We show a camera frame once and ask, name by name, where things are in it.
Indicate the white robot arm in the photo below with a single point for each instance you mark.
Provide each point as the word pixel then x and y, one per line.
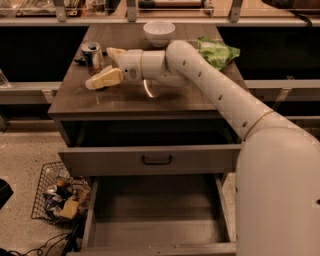
pixel 278 167

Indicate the redbull can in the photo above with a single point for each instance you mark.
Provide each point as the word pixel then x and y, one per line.
pixel 93 57

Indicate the white ceramic bowl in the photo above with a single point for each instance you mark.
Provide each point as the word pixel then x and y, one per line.
pixel 159 33

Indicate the black wire basket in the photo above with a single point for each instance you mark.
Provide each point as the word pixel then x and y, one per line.
pixel 55 186

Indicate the green chip bag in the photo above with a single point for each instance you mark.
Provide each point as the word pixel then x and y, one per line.
pixel 215 53

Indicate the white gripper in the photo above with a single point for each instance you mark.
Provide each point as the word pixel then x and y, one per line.
pixel 130 65

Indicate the grey drawer cabinet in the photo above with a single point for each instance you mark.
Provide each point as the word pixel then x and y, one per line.
pixel 75 104

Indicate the yellow sponge in basket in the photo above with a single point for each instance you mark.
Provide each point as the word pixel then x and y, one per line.
pixel 69 210

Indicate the upper grey drawer front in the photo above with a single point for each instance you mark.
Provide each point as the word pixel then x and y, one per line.
pixel 150 160

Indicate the black object at left edge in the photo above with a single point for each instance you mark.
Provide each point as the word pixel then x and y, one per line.
pixel 5 192

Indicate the open grey bottom drawer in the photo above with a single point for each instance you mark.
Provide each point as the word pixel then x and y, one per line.
pixel 171 215

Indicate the black snack bar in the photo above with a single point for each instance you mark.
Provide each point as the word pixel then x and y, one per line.
pixel 80 61

